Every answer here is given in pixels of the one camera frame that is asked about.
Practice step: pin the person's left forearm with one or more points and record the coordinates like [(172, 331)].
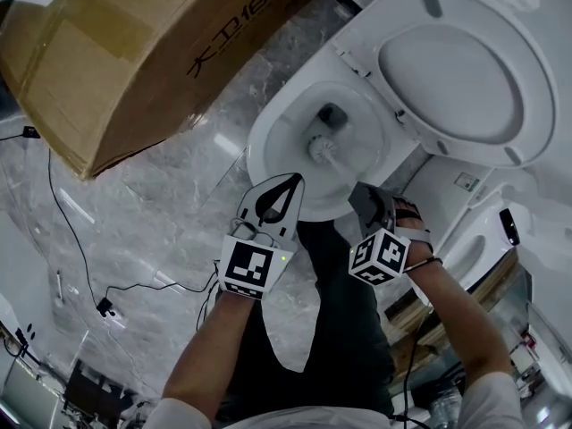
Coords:
[(210, 351)]

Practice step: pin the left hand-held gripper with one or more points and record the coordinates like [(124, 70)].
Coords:
[(246, 266)]

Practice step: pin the large cardboard box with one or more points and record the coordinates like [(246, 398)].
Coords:
[(111, 61)]

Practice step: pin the person's right forearm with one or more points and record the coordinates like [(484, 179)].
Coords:
[(460, 329)]

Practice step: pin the white thin stick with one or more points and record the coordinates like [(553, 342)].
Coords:
[(59, 286)]

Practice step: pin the white smart toilet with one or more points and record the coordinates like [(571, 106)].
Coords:
[(482, 221)]

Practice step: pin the white toilet brush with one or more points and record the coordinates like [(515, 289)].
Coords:
[(322, 150)]

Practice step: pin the person's dark trousers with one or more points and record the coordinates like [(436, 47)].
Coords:
[(339, 329)]

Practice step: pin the stack of wooden boards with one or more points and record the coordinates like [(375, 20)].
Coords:
[(447, 320)]

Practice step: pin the white panel with black marks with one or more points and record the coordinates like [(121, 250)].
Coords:
[(22, 262)]

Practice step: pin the person's right hand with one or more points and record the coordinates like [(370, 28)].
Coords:
[(415, 235)]

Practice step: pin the person's white shirt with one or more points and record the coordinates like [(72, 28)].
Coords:
[(313, 418)]

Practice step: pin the black equipment frame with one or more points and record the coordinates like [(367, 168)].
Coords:
[(98, 391)]

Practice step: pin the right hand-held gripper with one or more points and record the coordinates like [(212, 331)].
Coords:
[(380, 257)]

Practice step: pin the black power adapter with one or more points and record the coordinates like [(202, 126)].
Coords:
[(106, 306)]

